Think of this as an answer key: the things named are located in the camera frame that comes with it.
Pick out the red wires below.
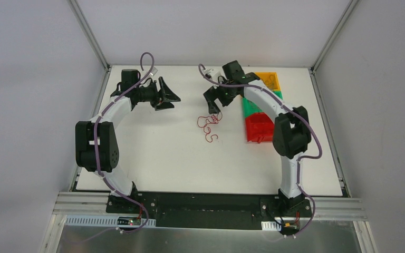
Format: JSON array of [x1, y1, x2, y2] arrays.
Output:
[[197, 108, 224, 143]]

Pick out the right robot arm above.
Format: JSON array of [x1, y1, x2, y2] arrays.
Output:
[[198, 61, 312, 216]]

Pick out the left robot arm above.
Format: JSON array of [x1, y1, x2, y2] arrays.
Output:
[[75, 69, 181, 213]]

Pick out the green plastic bin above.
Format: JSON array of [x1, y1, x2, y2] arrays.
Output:
[[242, 90, 284, 118]]

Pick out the red plastic bin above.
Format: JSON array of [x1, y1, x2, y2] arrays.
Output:
[[245, 112, 274, 143]]

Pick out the yellow plastic bin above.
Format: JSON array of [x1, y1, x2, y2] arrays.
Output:
[[255, 72, 281, 91]]

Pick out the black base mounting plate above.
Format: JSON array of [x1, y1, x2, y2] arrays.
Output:
[[106, 191, 312, 230]]

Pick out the left circuit board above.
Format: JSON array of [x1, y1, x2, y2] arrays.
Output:
[[117, 217, 142, 227]]

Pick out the circuit board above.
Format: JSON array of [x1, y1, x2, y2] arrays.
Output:
[[280, 225, 300, 236], [117, 217, 142, 227]]

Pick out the right circuit board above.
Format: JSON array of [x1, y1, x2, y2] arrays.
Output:
[[280, 225, 300, 236]]

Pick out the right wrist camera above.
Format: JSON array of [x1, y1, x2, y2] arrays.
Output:
[[203, 69, 221, 83]]

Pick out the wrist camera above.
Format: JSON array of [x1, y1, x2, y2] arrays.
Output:
[[149, 67, 158, 77], [203, 69, 221, 83]]

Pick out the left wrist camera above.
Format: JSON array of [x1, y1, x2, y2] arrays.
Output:
[[149, 67, 158, 77]]

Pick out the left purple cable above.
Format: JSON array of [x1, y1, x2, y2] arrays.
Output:
[[93, 52, 156, 235]]

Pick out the left white cable duct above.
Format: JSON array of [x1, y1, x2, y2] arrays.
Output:
[[65, 215, 156, 229]]

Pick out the white cable duct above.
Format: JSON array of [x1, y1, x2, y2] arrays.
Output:
[[261, 221, 282, 231], [65, 215, 156, 229]]

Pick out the aluminium frame rail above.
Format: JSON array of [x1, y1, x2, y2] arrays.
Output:
[[41, 191, 377, 252]]

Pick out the right white cable duct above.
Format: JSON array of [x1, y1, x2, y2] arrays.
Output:
[[261, 221, 282, 231]]

